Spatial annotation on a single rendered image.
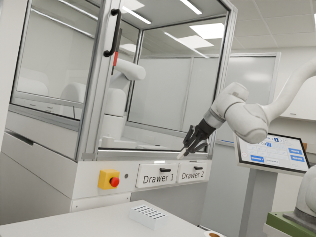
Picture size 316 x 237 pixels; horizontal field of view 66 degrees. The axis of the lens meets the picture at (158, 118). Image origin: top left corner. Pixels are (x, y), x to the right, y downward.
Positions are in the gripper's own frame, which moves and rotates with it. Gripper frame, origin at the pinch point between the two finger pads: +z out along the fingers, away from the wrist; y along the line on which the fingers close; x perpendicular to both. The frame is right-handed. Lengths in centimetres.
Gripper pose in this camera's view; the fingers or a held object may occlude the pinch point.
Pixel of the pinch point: (183, 154)
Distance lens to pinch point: 119.6
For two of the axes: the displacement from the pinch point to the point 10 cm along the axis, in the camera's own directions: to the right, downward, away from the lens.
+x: -6.6, -1.2, -7.4
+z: -5.6, 7.4, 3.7
